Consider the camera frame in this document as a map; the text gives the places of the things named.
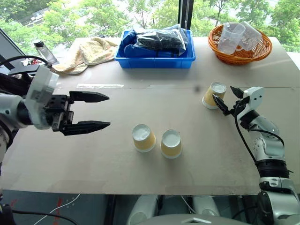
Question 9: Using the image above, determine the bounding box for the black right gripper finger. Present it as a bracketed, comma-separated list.
[230, 86, 245, 99]
[211, 94, 230, 116]

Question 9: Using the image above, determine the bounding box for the blue plastic bin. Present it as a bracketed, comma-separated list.
[113, 29, 196, 69]

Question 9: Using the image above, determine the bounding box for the clear plastic cup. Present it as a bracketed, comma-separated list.
[234, 21, 263, 51]

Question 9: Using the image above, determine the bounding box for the clear plastic water bottle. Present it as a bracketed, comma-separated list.
[33, 39, 60, 65]

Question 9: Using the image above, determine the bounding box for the yellow white paper cup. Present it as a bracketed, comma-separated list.
[202, 82, 227, 111]
[131, 123, 157, 153]
[160, 129, 183, 159]

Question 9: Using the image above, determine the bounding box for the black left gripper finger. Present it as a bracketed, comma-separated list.
[61, 120, 111, 137]
[69, 91, 110, 104]

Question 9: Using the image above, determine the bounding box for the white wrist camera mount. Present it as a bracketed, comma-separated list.
[24, 65, 60, 130]
[236, 86, 266, 123]

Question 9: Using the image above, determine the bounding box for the black floor cable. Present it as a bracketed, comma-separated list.
[11, 209, 78, 225]

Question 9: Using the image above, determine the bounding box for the clear plastic measuring jug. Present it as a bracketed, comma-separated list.
[217, 22, 246, 55]

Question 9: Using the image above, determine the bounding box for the dark slanted panel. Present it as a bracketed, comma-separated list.
[0, 28, 29, 75]

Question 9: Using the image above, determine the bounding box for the grey robot torso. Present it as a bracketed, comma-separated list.
[140, 213, 238, 225]

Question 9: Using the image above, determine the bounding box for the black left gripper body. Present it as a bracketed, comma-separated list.
[44, 94, 75, 132]

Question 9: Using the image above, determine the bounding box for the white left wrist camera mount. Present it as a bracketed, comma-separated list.
[24, 65, 60, 130]

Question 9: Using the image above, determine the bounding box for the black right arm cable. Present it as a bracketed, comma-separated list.
[233, 103, 285, 163]

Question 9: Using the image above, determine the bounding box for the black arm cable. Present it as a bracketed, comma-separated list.
[233, 103, 285, 163]
[0, 55, 52, 71]

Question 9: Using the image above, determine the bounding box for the black window frame post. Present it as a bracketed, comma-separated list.
[179, 0, 195, 31]

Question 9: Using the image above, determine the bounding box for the orange wicker basket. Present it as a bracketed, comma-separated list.
[208, 24, 273, 66]

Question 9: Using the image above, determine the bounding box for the white floor cable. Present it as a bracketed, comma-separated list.
[49, 194, 82, 215]

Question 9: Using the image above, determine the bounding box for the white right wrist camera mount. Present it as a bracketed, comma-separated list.
[236, 86, 266, 123]

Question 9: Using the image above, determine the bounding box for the pale yellow towel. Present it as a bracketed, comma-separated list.
[52, 37, 119, 75]

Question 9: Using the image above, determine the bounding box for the clear bag of black items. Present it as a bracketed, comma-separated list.
[135, 29, 187, 52]

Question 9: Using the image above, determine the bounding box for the white rounded robot leg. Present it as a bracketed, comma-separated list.
[128, 195, 160, 225]
[191, 195, 220, 217]

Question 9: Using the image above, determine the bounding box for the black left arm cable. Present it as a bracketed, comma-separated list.
[0, 55, 52, 71]

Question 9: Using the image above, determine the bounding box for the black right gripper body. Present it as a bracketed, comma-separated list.
[228, 97, 249, 116]

